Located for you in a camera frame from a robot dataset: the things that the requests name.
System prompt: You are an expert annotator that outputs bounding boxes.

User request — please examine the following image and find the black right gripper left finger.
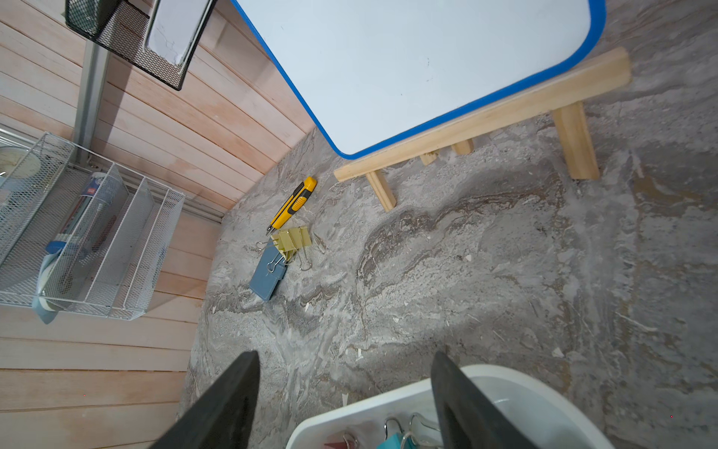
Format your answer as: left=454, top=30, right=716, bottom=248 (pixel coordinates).
left=153, top=351, right=261, bottom=448

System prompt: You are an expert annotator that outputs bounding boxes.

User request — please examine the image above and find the black mesh wall tray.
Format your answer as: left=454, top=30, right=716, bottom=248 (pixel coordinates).
left=65, top=1, right=200, bottom=91

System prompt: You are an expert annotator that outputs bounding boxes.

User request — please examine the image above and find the yellow binder clip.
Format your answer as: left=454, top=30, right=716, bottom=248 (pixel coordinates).
left=271, top=226, right=312, bottom=271

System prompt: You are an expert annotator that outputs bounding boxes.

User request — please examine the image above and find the white blue item in rack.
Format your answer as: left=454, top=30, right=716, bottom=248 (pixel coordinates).
left=31, top=244, right=71, bottom=325

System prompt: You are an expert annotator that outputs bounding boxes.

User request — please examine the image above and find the small wooden easel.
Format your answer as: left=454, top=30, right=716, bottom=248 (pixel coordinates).
left=334, top=48, right=631, bottom=211

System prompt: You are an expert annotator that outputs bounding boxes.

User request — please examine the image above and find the white board blue frame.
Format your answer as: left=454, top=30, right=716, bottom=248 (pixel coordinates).
left=235, top=0, right=607, bottom=159

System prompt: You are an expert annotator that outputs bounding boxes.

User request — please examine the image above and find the white plastic storage box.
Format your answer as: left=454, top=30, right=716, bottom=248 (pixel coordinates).
left=287, top=365, right=613, bottom=448

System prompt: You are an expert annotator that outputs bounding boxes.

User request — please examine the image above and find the pink binder clip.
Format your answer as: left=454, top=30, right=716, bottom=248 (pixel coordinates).
left=323, top=432, right=360, bottom=449

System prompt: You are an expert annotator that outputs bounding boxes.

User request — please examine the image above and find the yellow black utility knife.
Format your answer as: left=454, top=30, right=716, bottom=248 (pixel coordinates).
left=267, top=177, right=318, bottom=235

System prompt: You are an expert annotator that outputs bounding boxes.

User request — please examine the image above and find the aluminium frame rail left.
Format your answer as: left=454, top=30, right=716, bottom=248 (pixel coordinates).
left=72, top=40, right=110, bottom=167

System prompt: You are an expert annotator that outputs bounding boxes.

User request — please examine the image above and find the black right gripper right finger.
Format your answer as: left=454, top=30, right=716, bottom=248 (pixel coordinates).
left=430, top=352, right=535, bottom=448

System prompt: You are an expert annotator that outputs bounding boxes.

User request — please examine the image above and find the white wire mesh shelf rack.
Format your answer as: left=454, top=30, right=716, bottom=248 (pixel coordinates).
left=1, top=133, right=185, bottom=321

